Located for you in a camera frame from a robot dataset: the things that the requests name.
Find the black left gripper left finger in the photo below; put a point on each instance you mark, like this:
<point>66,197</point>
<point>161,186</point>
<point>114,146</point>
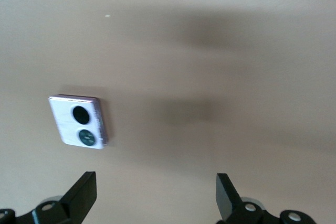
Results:
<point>76,203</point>

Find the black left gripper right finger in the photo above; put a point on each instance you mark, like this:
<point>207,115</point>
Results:
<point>228,203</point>

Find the lavender flip phone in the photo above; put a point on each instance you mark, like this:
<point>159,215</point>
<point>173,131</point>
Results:
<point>63,119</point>

